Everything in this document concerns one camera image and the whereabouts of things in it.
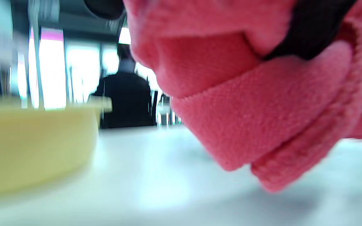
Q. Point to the pink square towel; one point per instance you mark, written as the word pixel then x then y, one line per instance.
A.
pixel 247 119

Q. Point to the person's left hand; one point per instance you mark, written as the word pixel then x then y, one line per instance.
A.
pixel 313 28

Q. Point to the yellow plastic basin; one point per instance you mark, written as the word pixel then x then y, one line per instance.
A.
pixel 36 147

